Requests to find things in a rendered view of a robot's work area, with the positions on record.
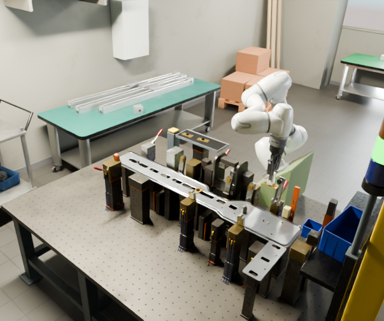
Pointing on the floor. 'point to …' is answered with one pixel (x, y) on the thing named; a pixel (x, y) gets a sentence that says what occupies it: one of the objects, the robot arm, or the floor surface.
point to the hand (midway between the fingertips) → (271, 178)
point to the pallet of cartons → (246, 76)
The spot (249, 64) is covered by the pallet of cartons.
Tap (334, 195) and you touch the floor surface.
